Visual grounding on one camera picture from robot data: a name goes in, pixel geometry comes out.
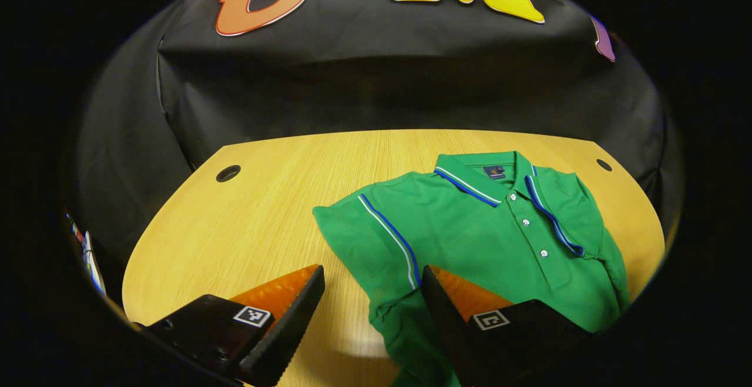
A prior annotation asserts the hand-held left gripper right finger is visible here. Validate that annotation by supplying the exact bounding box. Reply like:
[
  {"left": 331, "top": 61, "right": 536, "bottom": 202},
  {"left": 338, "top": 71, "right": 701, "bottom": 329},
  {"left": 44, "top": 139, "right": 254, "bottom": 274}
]
[{"left": 421, "top": 265, "right": 595, "bottom": 387}]

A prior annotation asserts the white and red equipment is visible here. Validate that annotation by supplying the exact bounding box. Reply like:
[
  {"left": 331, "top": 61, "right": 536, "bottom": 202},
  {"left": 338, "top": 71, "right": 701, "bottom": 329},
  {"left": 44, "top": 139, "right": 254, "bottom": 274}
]
[{"left": 65, "top": 214, "right": 108, "bottom": 297}]

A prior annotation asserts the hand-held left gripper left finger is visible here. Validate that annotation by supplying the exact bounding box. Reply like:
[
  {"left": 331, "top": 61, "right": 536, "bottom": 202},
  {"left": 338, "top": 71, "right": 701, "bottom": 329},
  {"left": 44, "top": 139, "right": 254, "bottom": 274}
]
[{"left": 134, "top": 264, "right": 326, "bottom": 387}]

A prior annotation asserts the black backdrop cloth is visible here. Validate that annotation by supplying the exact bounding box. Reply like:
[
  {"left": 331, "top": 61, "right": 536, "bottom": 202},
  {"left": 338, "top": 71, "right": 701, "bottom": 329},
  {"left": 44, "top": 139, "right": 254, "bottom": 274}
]
[{"left": 73, "top": 0, "right": 685, "bottom": 305}]

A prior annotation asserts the green T-shirt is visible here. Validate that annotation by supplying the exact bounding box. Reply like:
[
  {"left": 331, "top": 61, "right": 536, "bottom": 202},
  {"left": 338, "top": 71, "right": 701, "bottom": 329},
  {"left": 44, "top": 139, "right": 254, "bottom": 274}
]
[{"left": 312, "top": 151, "right": 631, "bottom": 387}]

